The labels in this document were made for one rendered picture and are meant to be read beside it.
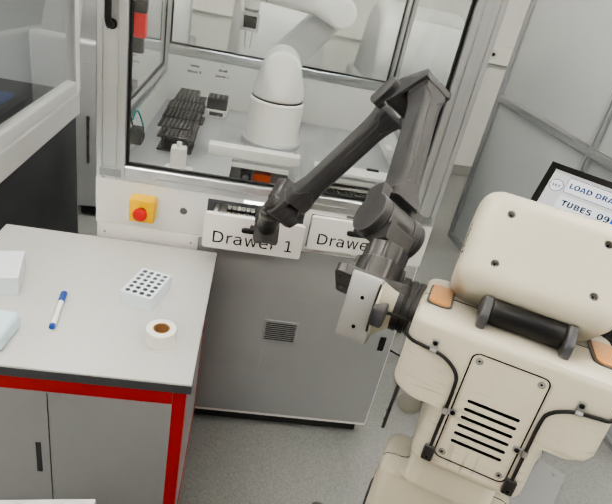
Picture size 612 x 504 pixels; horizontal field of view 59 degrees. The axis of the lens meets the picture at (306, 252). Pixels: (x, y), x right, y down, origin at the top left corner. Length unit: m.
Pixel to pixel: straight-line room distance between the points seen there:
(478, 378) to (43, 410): 0.98
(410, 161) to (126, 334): 0.77
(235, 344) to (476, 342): 1.30
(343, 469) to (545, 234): 1.55
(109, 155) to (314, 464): 1.29
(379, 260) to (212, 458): 1.39
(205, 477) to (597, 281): 1.57
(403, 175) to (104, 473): 1.02
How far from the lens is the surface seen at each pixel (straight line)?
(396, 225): 0.89
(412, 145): 1.03
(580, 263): 0.78
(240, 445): 2.15
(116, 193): 1.70
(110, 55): 1.58
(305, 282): 1.79
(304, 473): 2.12
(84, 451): 1.47
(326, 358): 1.99
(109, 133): 1.64
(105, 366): 1.29
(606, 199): 1.82
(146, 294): 1.44
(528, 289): 0.75
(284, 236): 1.59
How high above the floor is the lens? 1.63
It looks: 29 degrees down
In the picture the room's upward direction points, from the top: 12 degrees clockwise
